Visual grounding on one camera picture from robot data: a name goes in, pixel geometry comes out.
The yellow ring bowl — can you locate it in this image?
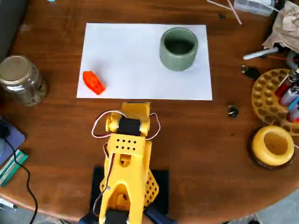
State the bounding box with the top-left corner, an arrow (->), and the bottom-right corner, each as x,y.
251,125 -> 295,167

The white red servo cable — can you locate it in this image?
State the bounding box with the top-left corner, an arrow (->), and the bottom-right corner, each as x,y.
92,111 -> 122,140

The short white stick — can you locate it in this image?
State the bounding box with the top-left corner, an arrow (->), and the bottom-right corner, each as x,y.
206,0 -> 233,10

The long white stick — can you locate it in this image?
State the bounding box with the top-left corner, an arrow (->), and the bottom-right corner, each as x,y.
228,0 -> 242,25

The red lighter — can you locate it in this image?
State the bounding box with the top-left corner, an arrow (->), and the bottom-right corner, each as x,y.
274,69 -> 299,98

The yellow round holder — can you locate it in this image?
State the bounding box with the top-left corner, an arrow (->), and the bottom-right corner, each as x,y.
247,128 -> 296,170

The orange printed object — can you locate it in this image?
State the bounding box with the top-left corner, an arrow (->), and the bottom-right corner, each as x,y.
83,71 -> 106,95

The crumpled brown paper bag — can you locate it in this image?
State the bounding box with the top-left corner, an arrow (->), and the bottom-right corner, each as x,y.
261,0 -> 299,54

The blue clamp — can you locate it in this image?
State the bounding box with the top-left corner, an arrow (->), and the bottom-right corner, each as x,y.
144,205 -> 178,224
78,211 -> 101,224

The white marker pen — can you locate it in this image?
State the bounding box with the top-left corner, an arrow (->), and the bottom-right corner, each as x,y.
242,46 -> 280,61

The glass jar with gold lid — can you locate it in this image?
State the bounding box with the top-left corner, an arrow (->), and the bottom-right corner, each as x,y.
0,55 -> 49,107

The green ceramic cup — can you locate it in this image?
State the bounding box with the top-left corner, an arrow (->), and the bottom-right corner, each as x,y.
159,27 -> 199,72

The purple notebook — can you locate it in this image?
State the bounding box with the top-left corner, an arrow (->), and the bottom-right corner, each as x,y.
0,116 -> 26,165

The white pen with black cap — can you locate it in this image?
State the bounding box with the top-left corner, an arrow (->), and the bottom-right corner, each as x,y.
0,198 -> 18,212

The magenta lighter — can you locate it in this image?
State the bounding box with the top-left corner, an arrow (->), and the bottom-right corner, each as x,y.
286,109 -> 299,123

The thin red wire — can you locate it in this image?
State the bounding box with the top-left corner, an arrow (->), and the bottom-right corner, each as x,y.
266,55 -> 299,62

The grey curved tube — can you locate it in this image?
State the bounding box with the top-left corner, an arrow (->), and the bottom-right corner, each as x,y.
286,50 -> 299,70

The black key fob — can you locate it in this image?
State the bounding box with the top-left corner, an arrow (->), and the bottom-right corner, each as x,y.
240,65 -> 261,81

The green striped book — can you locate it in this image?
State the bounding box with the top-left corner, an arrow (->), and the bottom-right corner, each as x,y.
0,149 -> 30,187

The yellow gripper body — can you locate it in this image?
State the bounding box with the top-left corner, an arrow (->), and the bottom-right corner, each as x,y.
121,102 -> 150,122

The clear plastic box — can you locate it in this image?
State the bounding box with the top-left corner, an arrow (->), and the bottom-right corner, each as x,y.
233,0 -> 276,16

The pink lighter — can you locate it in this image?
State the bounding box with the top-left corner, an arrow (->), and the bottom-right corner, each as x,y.
279,86 -> 299,107

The yellow dimpled round tray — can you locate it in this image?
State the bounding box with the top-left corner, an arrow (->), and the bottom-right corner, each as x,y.
251,69 -> 299,136

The blue lighter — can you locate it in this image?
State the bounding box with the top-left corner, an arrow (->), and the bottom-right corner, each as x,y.
287,97 -> 299,112

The white paper sheet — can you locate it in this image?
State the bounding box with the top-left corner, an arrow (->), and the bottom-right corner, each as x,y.
76,22 -> 213,101

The black power cable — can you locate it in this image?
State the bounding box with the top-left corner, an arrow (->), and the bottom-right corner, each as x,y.
4,135 -> 39,224

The small metal bolt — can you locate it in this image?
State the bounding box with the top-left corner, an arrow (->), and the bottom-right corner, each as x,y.
228,105 -> 239,119

